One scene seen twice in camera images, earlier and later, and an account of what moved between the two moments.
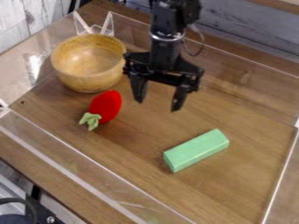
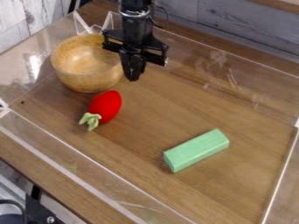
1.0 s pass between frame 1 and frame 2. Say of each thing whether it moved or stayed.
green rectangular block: stayed
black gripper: moved
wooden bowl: stayed
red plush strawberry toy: stayed
